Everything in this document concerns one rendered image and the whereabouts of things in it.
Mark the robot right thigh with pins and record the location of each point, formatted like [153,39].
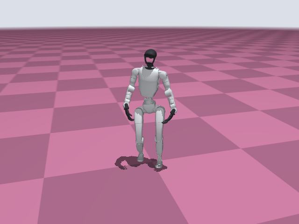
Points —
[138,120]

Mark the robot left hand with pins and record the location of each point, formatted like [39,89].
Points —
[169,118]

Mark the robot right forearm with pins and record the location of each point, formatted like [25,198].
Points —
[127,97]

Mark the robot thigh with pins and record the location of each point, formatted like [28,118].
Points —
[138,120]
[159,118]

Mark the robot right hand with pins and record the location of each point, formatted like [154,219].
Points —
[127,112]

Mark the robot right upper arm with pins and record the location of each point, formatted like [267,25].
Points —
[133,79]

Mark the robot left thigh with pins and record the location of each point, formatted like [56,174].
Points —
[159,118]

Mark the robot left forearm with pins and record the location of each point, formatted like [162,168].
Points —
[172,102]

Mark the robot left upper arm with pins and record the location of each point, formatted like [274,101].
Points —
[164,76]

